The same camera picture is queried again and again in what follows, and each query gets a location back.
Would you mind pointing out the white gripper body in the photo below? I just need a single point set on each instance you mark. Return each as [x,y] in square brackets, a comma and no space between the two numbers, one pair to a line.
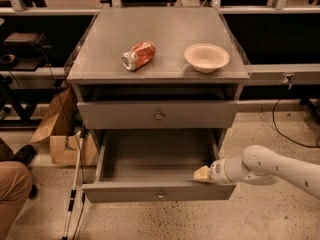
[217,171]

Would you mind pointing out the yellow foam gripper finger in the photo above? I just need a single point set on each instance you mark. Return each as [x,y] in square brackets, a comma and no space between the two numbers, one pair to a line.
[203,174]

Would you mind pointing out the grey drawer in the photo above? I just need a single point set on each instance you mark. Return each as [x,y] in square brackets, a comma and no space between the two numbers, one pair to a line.
[155,165]
[157,114]

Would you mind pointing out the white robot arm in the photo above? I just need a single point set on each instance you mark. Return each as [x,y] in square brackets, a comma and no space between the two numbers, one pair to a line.
[258,165]

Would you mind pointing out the grey drawer cabinet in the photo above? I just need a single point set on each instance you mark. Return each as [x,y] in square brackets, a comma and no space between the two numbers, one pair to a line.
[99,75]

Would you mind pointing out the grey top drawer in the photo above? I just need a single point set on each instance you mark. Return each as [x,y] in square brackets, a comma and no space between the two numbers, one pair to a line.
[157,114]

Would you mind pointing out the white paper bowl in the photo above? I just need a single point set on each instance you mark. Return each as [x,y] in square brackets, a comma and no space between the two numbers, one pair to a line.
[206,58]

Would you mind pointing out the crushed orange soda can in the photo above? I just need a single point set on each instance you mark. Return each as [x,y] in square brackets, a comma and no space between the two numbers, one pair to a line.
[139,55]

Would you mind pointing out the white and black pole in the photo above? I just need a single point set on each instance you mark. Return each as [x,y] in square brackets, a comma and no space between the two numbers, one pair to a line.
[73,191]

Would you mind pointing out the brown cardboard box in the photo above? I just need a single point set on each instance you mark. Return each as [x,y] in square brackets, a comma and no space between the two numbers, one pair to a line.
[58,126]

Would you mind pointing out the black shoe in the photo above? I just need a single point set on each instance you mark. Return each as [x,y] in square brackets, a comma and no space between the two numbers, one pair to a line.
[25,155]

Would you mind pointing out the person's tan trouser leg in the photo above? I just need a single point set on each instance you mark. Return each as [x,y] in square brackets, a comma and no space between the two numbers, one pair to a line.
[15,187]

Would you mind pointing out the black equipment on left shelf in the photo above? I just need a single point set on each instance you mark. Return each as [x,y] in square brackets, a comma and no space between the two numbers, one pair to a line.
[23,51]

